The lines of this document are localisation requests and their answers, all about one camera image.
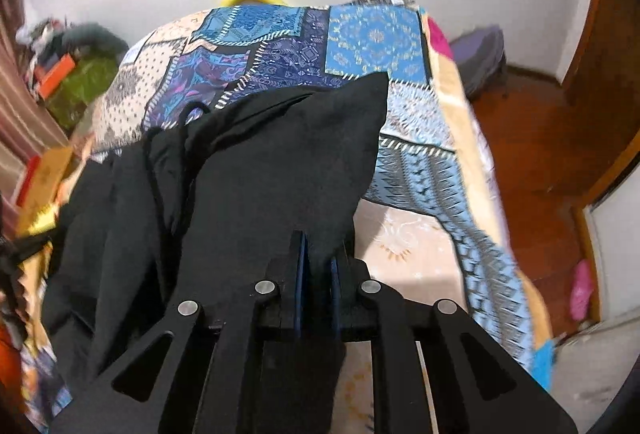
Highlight white wardrobe sliding door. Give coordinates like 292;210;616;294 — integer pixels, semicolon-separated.
572;174;640;330

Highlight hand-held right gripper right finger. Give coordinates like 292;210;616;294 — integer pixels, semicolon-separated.
327;247;578;434

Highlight yellow wooden lap table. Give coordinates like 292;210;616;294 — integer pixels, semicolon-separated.
17;144;77;236

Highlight red box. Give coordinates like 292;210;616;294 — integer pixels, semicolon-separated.
14;156;44;208

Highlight grey purple backpack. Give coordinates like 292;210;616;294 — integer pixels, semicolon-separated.
449;25;509;96

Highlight brown wooden door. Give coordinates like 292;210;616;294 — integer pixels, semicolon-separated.
562;0;640;205

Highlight orange box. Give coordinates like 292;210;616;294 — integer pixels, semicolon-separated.
36;54;77;98

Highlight pink slippers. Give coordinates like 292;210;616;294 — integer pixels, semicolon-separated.
570;260;597;322

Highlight black zip hoodie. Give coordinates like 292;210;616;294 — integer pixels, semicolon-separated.
42;72;391;434

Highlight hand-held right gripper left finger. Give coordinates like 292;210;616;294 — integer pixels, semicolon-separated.
50;230;308;434

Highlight striped pink curtain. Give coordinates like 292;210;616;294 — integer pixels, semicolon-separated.
0;0;68;200

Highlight grey stuffed cloth bundle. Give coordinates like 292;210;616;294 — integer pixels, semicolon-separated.
60;22;132;62

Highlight green patterned bag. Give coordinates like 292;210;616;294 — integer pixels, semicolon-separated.
46;57;122;131

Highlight patchwork patterned blanket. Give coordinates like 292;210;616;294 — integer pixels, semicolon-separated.
20;0;557;434

